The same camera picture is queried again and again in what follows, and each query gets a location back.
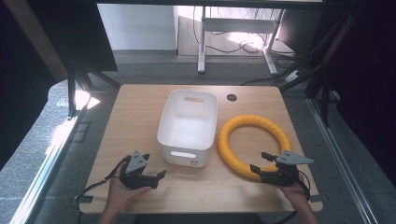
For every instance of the dark curtain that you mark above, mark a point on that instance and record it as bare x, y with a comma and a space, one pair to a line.
87, 34

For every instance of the white metal desk frame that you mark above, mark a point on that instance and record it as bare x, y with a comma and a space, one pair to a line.
202, 46

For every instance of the white power strip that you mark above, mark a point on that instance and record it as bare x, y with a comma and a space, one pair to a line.
293, 76

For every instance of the person's right hand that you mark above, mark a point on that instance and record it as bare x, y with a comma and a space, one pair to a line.
295, 191

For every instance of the person's left hand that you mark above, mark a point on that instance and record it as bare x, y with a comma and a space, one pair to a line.
118, 194

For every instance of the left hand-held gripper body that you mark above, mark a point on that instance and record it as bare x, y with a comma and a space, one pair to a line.
134, 163

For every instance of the aluminium rail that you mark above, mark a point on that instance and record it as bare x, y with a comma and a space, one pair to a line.
46, 165
339, 161

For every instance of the black metal stand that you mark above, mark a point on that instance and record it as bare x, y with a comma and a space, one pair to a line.
323, 77

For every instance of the white plastic basket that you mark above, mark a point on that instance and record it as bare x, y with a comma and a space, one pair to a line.
188, 130

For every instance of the brown wooden beam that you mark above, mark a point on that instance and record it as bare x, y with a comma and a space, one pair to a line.
40, 40

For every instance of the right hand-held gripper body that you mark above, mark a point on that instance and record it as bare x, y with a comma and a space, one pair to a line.
281, 175

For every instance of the black tripod stand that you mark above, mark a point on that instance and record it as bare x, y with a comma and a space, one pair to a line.
72, 93

